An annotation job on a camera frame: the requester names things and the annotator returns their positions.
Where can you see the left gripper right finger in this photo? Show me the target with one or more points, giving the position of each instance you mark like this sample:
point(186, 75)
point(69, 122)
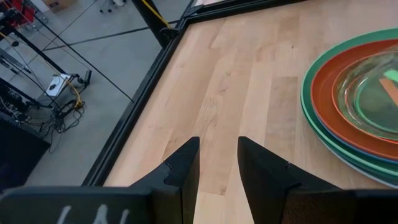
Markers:
point(264, 186)

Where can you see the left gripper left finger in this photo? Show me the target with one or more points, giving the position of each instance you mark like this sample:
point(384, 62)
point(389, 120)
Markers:
point(177, 186)

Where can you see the orange-red plastic plate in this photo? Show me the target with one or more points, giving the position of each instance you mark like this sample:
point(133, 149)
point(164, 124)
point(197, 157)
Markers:
point(323, 93)

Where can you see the pink translucent plastic plate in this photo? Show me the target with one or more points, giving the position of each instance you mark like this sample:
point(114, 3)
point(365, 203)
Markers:
point(342, 90)

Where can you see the grey-blue plastic plate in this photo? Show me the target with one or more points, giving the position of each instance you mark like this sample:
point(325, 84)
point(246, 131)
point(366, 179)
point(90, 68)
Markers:
point(388, 160)

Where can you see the green translucent plastic plate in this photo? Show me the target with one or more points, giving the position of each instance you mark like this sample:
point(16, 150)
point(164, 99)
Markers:
point(373, 105)

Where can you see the light green plastic plate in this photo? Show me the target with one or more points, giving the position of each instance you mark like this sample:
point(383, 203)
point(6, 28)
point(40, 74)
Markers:
point(348, 43)

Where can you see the dark green plastic plate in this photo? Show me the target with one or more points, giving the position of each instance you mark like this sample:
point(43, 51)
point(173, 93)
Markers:
point(390, 178)

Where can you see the large pale mint plate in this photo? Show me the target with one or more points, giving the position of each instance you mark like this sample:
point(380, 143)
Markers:
point(392, 184)

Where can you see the white power adapter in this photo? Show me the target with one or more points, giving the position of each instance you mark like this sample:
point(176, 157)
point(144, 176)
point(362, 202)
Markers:
point(57, 85)

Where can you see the black cabinet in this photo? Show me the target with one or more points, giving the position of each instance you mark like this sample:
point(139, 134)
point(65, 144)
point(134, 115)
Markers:
point(18, 155)

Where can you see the white chair base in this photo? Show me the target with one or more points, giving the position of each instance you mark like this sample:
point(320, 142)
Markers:
point(119, 2)

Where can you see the brown cardboard box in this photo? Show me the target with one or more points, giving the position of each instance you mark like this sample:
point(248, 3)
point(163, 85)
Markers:
point(59, 3)

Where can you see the red cart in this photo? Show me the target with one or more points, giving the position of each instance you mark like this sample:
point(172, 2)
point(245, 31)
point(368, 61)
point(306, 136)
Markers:
point(28, 14)

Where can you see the black table frame rail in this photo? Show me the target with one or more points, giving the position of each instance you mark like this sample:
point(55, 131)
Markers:
point(130, 109)

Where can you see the black rig corner post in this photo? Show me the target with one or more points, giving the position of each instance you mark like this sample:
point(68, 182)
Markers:
point(152, 18)

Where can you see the black stand frame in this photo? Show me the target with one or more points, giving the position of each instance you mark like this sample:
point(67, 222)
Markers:
point(31, 46)

